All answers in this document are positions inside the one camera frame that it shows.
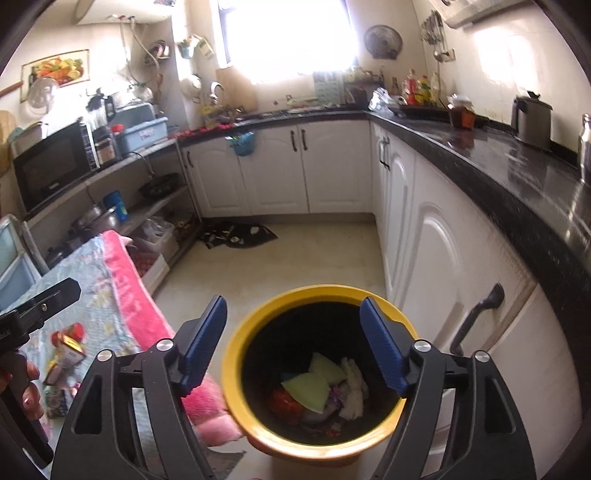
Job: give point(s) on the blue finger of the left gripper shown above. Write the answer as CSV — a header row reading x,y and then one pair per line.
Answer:
x,y
50,302

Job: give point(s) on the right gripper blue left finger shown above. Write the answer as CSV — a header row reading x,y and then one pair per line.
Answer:
x,y
99,438

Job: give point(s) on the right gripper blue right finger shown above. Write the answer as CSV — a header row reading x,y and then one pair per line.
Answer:
x,y
487,439

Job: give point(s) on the red cylindrical candy tube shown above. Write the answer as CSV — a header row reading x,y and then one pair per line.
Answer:
x,y
75,332

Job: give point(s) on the red white paper box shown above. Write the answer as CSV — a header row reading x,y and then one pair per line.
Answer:
x,y
68,353

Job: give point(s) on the black green snack packet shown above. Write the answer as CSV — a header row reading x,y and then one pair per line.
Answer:
x,y
58,400

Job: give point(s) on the red mesh plastic bag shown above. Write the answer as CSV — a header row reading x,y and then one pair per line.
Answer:
x,y
284,407

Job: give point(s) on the purple candy wrapper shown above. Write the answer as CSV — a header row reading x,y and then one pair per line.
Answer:
x,y
338,395

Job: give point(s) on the yellow rimmed trash bin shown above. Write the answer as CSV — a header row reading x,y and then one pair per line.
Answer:
x,y
274,343

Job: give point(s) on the person's left hand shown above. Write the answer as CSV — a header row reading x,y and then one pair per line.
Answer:
x,y
31,402

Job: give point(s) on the hello kitty tablecloth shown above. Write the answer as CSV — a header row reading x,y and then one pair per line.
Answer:
x,y
96,310

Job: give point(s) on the teal plastic drawer unit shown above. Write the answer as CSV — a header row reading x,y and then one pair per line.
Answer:
x,y
22,264

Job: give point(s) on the steel pots on shelf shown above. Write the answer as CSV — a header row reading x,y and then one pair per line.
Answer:
x,y
109,214

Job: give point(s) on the black microwave oven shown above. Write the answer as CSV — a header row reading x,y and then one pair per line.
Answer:
x,y
53,164

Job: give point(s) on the black frying pan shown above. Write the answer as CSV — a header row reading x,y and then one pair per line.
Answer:
x,y
159,186

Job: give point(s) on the black floor mat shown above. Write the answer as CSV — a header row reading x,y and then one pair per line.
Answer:
x,y
235,235

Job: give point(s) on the blue dish rack box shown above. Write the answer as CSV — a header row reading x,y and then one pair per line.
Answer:
x,y
143,135

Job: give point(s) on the black blender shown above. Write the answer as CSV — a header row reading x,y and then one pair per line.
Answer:
x,y
100,112

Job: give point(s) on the blue hanging basket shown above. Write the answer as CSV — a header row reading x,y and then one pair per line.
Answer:
x,y
243,144

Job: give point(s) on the black granite countertop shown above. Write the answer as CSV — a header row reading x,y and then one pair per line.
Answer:
x,y
534,197

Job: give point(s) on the wooden cutting board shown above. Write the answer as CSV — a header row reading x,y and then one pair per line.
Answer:
x,y
238,89

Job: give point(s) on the white water heater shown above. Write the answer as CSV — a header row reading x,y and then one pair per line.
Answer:
x,y
89,12

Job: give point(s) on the steel teapot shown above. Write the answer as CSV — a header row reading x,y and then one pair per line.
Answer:
x,y
584,149

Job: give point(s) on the grey electric kettle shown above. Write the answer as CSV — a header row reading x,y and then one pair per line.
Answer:
x,y
531,120

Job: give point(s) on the sauce bottles group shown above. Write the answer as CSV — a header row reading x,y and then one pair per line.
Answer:
x,y
424,90

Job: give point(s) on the range hood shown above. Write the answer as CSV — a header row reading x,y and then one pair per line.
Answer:
x,y
459,13

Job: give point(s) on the fruit picture frame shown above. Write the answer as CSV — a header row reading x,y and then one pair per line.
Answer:
x,y
67,68

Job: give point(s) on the wall mounted small fan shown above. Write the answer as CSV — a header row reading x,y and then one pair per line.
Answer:
x,y
383,42

